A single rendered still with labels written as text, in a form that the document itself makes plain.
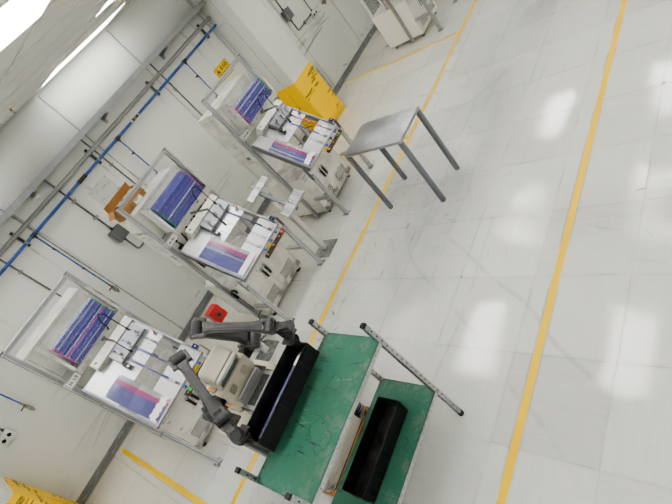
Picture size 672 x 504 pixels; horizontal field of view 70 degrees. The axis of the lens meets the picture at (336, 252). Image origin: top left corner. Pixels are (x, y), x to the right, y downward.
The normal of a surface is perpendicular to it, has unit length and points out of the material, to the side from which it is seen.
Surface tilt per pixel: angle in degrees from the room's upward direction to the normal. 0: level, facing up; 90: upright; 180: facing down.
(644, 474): 0
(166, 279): 90
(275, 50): 90
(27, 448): 90
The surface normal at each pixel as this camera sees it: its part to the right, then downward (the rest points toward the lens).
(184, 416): 0.69, -0.06
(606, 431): -0.61, -0.59
